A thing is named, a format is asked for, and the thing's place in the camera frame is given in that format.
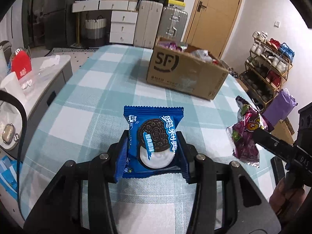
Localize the black refrigerator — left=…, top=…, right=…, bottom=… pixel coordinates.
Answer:
left=43, top=0, right=78, bottom=49

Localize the red paper box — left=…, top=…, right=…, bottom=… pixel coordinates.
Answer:
left=11, top=49, right=32, bottom=80

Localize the white side cabinet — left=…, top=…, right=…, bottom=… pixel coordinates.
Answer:
left=0, top=54, right=74, bottom=152

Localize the white cup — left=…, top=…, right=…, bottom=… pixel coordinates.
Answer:
left=1, top=72, right=27, bottom=105

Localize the purple candy bag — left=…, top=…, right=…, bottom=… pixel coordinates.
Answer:
left=226, top=96, right=273, bottom=168

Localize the wooden door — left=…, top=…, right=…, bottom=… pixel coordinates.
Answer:
left=183, top=0, right=242, bottom=58

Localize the person right hand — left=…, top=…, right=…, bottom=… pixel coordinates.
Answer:
left=269, top=178, right=306, bottom=215

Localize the blue Oreo cookie packet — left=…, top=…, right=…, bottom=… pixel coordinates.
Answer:
left=114, top=106, right=192, bottom=183

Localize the black cable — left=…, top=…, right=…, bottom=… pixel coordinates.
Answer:
left=0, top=90, right=29, bottom=221

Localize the white drawer desk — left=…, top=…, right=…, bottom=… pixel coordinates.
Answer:
left=72, top=0, right=138, bottom=45

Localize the teal checked tablecloth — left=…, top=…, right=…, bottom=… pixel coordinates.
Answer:
left=18, top=44, right=276, bottom=234

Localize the brown SF cardboard box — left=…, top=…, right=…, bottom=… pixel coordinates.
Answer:
left=146, top=36, right=229, bottom=100

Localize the wooden shoe rack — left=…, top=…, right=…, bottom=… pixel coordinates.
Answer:
left=239, top=31, right=295, bottom=112

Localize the silver suitcase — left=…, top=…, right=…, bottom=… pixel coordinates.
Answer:
left=158, top=6, right=188, bottom=41

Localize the beige suitcase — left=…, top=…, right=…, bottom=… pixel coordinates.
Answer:
left=133, top=1, right=163, bottom=49

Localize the woven laundry basket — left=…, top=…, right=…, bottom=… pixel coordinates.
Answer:
left=85, top=15, right=106, bottom=48

